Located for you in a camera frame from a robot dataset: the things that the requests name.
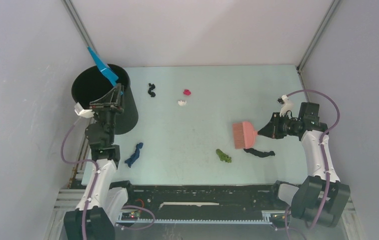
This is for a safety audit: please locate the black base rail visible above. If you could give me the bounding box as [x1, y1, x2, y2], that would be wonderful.
[110, 181, 287, 224]

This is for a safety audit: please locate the black paper scrap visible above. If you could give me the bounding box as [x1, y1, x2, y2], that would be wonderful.
[147, 83, 156, 98]
[243, 148, 276, 158]

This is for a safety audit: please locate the blue dustpan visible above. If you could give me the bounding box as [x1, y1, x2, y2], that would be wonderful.
[87, 46, 120, 93]

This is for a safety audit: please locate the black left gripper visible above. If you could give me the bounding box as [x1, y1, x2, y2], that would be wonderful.
[89, 84, 125, 144]

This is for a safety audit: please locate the green paper scrap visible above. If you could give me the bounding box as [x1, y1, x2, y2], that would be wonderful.
[215, 149, 232, 163]

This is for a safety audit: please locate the black paper scrap right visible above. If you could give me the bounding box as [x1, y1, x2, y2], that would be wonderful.
[243, 148, 276, 158]

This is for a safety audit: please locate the white paper scrap centre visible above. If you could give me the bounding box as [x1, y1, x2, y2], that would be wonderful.
[177, 100, 187, 107]

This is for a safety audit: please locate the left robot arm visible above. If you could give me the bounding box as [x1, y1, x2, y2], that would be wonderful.
[63, 83, 136, 240]

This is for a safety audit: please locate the pink hand brush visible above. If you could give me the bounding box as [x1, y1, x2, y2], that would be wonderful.
[232, 121, 258, 149]

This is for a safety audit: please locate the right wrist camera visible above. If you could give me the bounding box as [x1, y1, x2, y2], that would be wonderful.
[277, 95, 294, 117]

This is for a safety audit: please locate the red paper scrap upper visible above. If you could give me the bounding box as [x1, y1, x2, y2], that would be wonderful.
[183, 89, 192, 96]

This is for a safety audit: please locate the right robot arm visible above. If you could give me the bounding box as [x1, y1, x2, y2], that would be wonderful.
[257, 102, 351, 228]

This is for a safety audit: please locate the black trash bin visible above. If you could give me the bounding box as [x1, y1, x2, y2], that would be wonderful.
[71, 63, 140, 136]

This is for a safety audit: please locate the blue paper scrap left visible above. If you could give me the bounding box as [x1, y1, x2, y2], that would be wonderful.
[124, 142, 144, 168]

